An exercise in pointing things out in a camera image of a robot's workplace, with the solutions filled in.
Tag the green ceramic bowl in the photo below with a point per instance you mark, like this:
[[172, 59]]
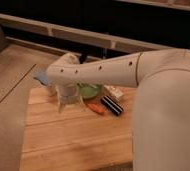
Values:
[[89, 91]]

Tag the white shelf rail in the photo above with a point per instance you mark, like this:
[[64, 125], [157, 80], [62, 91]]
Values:
[[78, 35]]

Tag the white small box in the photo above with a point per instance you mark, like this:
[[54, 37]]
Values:
[[114, 92]]

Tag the black striped rectangular block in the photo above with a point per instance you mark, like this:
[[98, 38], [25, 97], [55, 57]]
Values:
[[109, 103]]

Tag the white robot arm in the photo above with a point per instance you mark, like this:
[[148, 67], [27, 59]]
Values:
[[161, 105]]

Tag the white cup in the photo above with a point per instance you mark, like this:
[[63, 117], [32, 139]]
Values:
[[50, 90]]

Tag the wooden cutting board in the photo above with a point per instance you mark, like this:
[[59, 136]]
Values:
[[75, 139]]

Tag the blue cloth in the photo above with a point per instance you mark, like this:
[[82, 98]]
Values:
[[42, 78]]

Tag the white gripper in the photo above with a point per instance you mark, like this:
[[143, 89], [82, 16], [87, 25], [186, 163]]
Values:
[[67, 95]]

